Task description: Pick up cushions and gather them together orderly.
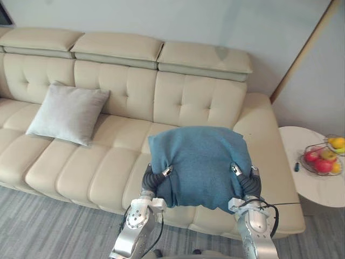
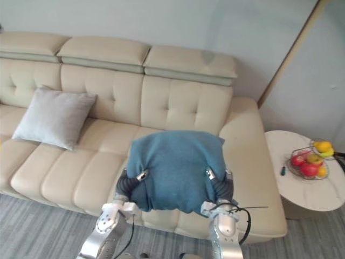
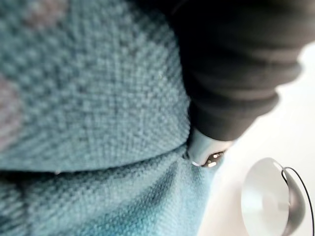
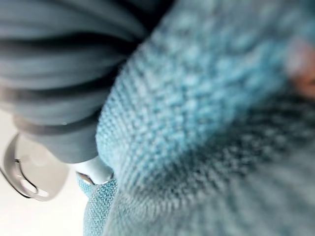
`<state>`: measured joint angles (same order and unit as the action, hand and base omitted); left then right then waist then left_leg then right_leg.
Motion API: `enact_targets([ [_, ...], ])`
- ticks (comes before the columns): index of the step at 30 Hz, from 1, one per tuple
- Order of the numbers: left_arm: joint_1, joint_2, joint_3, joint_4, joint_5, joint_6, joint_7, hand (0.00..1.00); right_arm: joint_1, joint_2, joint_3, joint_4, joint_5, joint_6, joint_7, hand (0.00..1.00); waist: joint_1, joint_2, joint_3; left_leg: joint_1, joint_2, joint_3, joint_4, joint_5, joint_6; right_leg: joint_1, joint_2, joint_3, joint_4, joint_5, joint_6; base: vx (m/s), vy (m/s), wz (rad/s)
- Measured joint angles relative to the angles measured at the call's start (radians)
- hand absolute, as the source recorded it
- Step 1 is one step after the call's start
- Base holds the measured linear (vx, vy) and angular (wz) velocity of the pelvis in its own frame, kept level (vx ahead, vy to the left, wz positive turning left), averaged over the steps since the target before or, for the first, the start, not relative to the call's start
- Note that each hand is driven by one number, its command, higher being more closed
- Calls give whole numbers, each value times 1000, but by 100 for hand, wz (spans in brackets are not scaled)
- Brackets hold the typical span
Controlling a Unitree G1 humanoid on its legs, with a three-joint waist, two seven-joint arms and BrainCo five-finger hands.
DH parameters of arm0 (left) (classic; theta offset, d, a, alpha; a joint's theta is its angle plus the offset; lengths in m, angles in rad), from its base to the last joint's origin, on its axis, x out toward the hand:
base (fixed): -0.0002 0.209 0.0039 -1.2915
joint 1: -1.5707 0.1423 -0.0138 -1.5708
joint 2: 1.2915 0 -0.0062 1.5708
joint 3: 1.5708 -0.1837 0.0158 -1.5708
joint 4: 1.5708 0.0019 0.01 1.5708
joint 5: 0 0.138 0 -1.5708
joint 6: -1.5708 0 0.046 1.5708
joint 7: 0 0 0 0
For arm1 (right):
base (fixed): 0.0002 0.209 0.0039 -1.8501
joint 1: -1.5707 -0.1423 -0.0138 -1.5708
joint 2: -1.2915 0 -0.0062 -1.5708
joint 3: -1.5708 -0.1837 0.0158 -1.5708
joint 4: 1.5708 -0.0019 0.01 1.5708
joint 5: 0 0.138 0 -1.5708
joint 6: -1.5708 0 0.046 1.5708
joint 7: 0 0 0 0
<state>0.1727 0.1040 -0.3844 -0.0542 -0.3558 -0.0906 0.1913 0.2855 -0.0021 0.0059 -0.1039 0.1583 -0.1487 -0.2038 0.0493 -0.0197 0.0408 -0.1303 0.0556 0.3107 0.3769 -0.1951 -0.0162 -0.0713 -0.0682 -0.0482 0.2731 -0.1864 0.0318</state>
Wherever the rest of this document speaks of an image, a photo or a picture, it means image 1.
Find yellow-green apple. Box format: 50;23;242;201
321;149;337;162

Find light wooden wall trim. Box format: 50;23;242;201
270;0;343;105

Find wire fruit basket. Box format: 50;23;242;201
301;134;345;176

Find dark frame on wall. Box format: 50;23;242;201
0;0;15;28

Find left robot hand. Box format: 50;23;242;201
142;163;174;199

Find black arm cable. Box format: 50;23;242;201
118;206;165;259
241;201;302;240

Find large orange fruit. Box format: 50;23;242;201
327;137;345;149

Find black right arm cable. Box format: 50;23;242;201
241;201;302;240

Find light grey cushion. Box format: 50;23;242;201
25;80;111;147

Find small red apple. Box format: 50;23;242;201
305;151;320;163

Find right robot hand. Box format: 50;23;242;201
230;162;263;203

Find round white side table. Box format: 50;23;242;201
278;126;345;216

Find large red apple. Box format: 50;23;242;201
314;158;334;174

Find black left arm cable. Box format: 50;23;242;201
118;206;165;259

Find cream leather sofa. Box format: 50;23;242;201
0;26;307;240

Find teal fabric cushion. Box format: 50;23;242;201
147;126;253;214

